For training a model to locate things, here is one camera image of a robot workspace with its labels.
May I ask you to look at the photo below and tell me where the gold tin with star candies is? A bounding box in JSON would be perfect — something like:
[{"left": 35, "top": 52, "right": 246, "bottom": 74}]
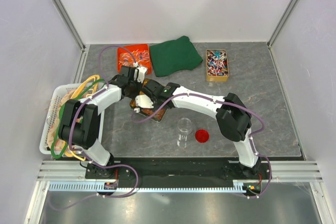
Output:
[{"left": 139, "top": 78, "right": 166, "bottom": 122}]

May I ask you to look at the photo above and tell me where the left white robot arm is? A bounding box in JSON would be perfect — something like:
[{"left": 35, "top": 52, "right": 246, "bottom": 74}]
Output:
[{"left": 58, "top": 66, "right": 148, "bottom": 178}]

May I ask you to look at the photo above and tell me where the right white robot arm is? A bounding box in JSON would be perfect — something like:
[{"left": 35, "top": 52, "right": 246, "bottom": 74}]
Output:
[{"left": 135, "top": 80, "right": 261, "bottom": 179}]

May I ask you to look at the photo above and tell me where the orange plastic candy box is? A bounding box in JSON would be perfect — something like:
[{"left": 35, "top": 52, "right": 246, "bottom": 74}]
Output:
[{"left": 117, "top": 44, "right": 152, "bottom": 74}]

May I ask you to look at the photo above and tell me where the folded green cloth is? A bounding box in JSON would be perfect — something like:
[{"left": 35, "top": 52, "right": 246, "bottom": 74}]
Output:
[{"left": 149, "top": 36, "right": 203, "bottom": 77}]

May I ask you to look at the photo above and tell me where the clear glass jar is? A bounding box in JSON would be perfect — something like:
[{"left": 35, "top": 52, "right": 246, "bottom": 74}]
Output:
[{"left": 177, "top": 118, "right": 193, "bottom": 148}]

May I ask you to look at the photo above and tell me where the red jar lid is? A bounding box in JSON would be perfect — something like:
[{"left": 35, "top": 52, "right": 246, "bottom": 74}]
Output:
[{"left": 195, "top": 129, "right": 209, "bottom": 143}]

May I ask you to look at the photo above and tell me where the gold tin with lollipops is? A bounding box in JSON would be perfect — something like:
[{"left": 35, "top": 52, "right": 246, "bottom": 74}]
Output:
[{"left": 206, "top": 49, "right": 229, "bottom": 82}]

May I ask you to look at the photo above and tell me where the white plastic basket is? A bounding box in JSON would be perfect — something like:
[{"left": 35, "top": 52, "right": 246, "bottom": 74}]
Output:
[{"left": 39, "top": 83, "right": 106, "bottom": 156}]

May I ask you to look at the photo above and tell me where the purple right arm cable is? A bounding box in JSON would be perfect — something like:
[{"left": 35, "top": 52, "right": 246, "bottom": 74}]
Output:
[{"left": 131, "top": 93, "right": 274, "bottom": 200}]

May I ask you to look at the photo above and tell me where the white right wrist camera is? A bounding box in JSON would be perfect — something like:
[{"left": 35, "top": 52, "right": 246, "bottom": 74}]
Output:
[{"left": 133, "top": 94, "right": 154, "bottom": 113}]

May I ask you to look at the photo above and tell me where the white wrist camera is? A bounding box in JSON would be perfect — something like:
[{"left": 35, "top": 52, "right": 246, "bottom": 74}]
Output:
[
  {"left": 133, "top": 94, "right": 154, "bottom": 113},
  {"left": 133, "top": 62, "right": 148, "bottom": 83}
]

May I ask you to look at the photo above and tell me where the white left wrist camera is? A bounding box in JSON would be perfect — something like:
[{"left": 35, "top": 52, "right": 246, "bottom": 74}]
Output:
[{"left": 133, "top": 62, "right": 148, "bottom": 83}]

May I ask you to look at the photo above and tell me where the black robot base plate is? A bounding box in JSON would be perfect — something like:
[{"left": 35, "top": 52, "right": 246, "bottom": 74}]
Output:
[{"left": 86, "top": 157, "right": 271, "bottom": 180}]

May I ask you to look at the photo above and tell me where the blue slotted cable duct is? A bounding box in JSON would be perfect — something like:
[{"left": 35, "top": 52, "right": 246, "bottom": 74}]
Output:
[{"left": 48, "top": 181, "right": 247, "bottom": 193}]

